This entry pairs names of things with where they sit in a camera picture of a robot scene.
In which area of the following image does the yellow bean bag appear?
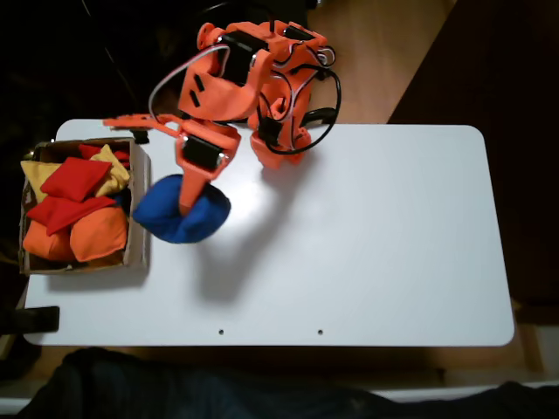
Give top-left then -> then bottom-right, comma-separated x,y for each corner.
20,160 -> 62,204
89,143 -> 131,198

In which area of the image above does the cardboard box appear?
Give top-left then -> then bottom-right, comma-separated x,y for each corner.
18,137 -> 152,276

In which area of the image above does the orange bean bag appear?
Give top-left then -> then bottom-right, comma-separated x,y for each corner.
22,220 -> 74,262
69,205 -> 129,263

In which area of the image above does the red bean bag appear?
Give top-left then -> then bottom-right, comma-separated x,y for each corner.
78,143 -> 131,169
26,195 -> 118,236
39,156 -> 114,203

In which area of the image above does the black table clamp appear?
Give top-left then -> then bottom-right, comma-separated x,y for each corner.
0,306 -> 60,335

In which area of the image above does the person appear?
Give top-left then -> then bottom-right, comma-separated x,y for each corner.
17,347 -> 559,419

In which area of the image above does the orange camera mount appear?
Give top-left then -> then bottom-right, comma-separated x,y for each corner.
103,113 -> 184,145

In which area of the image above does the white servo wire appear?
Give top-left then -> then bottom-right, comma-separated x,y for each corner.
148,45 -> 231,126

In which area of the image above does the black camera cable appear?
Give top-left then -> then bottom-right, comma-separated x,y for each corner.
257,65 -> 342,156

